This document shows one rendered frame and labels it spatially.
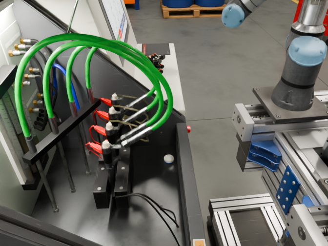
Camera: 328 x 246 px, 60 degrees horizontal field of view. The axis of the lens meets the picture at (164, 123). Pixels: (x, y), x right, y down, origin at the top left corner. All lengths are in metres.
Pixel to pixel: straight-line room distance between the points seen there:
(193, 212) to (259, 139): 0.47
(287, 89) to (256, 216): 0.91
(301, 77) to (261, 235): 0.96
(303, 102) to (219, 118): 1.72
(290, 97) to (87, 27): 0.75
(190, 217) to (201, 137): 1.75
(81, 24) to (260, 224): 1.38
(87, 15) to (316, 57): 0.75
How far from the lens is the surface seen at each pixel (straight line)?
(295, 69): 1.09
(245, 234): 1.73
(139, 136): 0.76
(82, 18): 1.00
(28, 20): 1.01
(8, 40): 0.95
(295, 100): 1.13
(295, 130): 1.21
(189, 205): 0.86
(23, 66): 0.70
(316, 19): 1.19
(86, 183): 1.10
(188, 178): 0.92
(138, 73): 1.42
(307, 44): 1.10
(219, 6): 5.71
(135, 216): 0.98
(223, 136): 2.58
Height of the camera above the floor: 1.64
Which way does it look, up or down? 38 degrees down
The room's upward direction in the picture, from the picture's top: straight up
